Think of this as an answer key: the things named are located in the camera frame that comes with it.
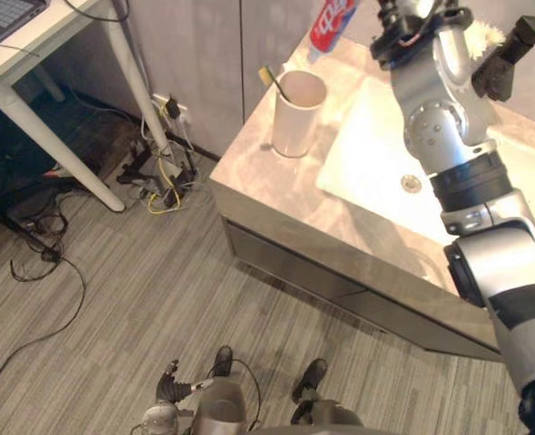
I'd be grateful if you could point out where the dark laptop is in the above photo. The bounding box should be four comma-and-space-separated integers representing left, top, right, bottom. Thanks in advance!
0, 0, 51, 60

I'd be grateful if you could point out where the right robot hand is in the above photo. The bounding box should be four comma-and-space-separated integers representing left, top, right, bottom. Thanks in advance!
374, 0, 473, 34

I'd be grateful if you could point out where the red blue toothpaste tube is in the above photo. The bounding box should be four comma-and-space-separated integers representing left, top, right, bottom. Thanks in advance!
306, 0, 359, 63

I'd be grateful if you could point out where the green yellow toothbrush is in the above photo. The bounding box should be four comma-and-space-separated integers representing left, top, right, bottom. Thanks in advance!
258, 65, 294, 104

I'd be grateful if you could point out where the black cable bundle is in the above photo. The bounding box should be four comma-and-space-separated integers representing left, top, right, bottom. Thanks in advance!
4, 189, 72, 283

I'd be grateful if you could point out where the black robot body cable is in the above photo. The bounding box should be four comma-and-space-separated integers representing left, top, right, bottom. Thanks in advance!
206, 359, 263, 431

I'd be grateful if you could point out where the black cable over table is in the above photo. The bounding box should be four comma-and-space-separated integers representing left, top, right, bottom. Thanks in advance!
63, 0, 131, 24

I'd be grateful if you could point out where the grey vanity cabinet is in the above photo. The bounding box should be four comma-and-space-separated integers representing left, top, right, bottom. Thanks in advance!
209, 31, 535, 363

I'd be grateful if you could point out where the right silver robot leg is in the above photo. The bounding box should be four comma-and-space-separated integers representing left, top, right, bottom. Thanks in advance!
289, 398, 365, 428

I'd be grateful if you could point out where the white sink basin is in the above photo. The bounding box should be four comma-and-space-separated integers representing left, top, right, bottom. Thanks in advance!
316, 75, 535, 248

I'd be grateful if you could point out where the white cup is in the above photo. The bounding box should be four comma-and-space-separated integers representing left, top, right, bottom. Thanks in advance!
271, 70, 328, 159

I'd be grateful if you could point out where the long black floor cable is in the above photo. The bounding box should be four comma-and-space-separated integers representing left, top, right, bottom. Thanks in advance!
0, 253, 88, 435

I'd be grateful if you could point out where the white fluffy cloth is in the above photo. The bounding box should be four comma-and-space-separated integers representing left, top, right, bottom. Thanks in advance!
464, 20, 507, 60

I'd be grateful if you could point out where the black floor stand base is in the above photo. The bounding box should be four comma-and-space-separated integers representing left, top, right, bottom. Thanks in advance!
115, 140, 200, 197

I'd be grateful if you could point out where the yellow cable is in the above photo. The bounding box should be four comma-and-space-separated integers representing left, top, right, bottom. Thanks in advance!
147, 153, 182, 215

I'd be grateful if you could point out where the white power strip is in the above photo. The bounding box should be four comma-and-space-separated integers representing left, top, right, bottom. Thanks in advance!
151, 92, 191, 127

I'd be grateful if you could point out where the right dark robot foot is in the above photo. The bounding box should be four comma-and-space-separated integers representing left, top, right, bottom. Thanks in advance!
292, 357, 328, 402

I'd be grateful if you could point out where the white table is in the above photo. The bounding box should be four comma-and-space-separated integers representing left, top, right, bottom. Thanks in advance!
0, 0, 173, 213

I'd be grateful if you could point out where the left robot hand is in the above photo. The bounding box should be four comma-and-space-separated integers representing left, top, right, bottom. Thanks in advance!
156, 359, 217, 405

